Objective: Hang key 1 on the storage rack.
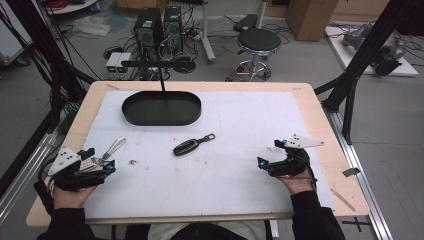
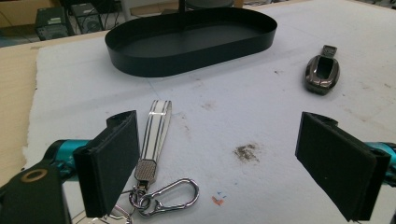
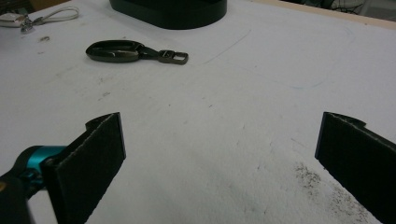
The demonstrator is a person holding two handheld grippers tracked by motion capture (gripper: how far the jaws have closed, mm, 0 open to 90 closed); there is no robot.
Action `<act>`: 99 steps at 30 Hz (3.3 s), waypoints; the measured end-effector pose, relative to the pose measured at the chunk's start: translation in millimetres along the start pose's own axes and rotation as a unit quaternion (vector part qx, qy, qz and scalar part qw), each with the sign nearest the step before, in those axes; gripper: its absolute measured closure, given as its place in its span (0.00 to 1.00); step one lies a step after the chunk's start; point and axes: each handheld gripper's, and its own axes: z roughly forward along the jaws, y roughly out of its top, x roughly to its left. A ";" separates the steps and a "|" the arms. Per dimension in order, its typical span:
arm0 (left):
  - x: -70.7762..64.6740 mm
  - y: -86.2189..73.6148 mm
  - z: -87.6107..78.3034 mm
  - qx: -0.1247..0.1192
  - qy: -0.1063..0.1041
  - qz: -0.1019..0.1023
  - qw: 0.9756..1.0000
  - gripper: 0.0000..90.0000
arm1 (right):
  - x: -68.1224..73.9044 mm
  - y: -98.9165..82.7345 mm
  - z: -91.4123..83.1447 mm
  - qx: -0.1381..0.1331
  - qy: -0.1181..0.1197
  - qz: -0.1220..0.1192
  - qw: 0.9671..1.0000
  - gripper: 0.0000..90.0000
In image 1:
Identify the black round stool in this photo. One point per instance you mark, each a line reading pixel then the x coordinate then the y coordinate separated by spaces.
pixel 259 40

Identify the white foam mat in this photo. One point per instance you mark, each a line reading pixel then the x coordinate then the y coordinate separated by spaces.
pixel 216 180

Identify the person's right hand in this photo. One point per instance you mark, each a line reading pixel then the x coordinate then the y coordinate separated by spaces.
pixel 300 184

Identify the person's torso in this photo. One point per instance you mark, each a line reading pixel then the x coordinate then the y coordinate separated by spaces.
pixel 200 231

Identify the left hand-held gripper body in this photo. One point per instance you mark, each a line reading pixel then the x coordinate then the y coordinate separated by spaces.
pixel 63 161

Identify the black key stand with oval tray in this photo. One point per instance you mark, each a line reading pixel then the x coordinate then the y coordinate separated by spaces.
pixel 161 110

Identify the clear plastic bag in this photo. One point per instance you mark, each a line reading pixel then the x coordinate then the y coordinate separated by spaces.
pixel 90 26

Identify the white floor board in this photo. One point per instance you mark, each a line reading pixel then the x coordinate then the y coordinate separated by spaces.
pixel 336 43

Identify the round white table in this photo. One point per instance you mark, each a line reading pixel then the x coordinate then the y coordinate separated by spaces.
pixel 73 6

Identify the black car key fob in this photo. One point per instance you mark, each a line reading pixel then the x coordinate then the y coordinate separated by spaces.
pixel 186 146

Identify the black tape cross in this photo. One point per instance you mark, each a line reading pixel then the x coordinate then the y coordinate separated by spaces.
pixel 356 224

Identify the black tape piece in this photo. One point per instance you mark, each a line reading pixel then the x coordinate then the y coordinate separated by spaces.
pixel 351 172

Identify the brown cardboard box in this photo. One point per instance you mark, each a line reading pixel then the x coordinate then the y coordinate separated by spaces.
pixel 311 18

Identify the grey bench power supply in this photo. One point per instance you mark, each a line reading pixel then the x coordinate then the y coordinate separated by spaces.
pixel 112 61
pixel 124 60

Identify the aluminium rail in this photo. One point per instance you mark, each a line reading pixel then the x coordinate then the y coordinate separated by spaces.
pixel 23 173
pixel 360 186

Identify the person's left hand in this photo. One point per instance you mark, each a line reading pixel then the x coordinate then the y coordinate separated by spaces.
pixel 71 199

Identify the grey machine on board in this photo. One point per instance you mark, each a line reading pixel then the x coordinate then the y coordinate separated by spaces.
pixel 388 53

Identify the black metal frame strut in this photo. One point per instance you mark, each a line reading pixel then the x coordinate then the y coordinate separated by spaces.
pixel 36 40
pixel 360 60

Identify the slim black computer tower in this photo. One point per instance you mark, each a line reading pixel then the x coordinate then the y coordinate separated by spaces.
pixel 172 28

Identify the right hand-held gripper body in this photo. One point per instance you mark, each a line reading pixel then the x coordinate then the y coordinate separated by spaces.
pixel 293 165

